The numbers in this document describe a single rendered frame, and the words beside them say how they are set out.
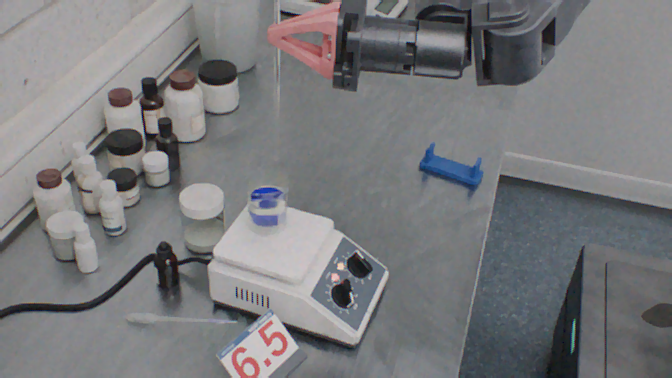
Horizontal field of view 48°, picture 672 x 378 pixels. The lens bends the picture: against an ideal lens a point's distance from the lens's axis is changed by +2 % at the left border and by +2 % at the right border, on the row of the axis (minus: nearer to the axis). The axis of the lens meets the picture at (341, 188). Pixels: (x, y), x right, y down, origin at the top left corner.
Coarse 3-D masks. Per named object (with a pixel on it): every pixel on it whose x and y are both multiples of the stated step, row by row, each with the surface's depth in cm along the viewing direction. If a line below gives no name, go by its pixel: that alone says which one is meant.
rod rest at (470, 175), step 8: (432, 144) 120; (432, 152) 121; (424, 160) 121; (432, 160) 121; (440, 160) 121; (448, 160) 121; (480, 160) 118; (424, 168) 121; (432, 168) 120; (440, 168) 119; (448, 168) 119; (456, 168) 120; (464, 168) 120; (472, 168) 120; (456, 176) 118; (464, 176) 118; (472, 176) 117; (480, 176) 118; (472, 184) 118
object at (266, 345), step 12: (264, 324) 88; (276, 324) 89; (252, 336) 87; (264, 336) 88; (276, 336) 89; (288, 336) 89; (240, 348) 85; (252, 348) 86; (264, 348) 87; (276, 348) 88; (288, 348) 89; (228, 360) 84; (240, 360) 85; (252, 360) 86; (264, 360) 87; (276, 360) 87; (240, 372) 84; (252, 372) 85; (264, 372) 86
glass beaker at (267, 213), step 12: (264, 168) 92; (276, 168) 92; (252, 180) 92; (264, 180) 93; (276, 180) 93; (288, 180) 90; (276, 192) 88; (252, 204) 90; (264, 204) 89; (276, 204) 90; (252, 216) 91; (264, 216) 91; (276, 216) 91; (252, 228) 93; (264, 228) 92; (276, 228) 92
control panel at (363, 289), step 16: (336, 256) 94; (368, 256) 97; (336, 272) 92; (384, 272) 97; (320, 288) 90; (352, 288) 92; (368, 288) 94; (336, 304) 89; (368, 304) 92; (352, 320) 89
